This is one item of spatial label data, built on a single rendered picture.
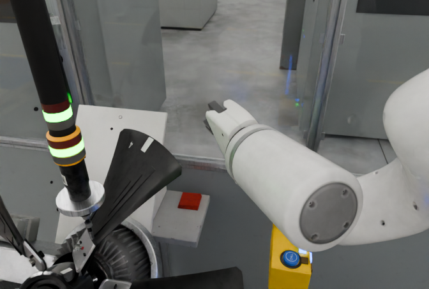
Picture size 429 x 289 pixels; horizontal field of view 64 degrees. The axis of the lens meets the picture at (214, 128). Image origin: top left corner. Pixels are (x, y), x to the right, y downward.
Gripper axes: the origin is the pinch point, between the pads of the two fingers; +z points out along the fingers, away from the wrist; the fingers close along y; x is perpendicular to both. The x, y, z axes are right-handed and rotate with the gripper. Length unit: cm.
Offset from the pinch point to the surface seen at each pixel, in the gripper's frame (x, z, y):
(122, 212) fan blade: 22.1, 6.3, -9.4
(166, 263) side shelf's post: 31, 69, -73
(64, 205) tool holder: 26.3, -4.3, 1.8
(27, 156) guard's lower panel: 63, 107, -15
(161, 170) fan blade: 12.0, 6.4, -5.8
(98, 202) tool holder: 22.0, -4.9, -0.1
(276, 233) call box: -6.2, 19.4, -45.5
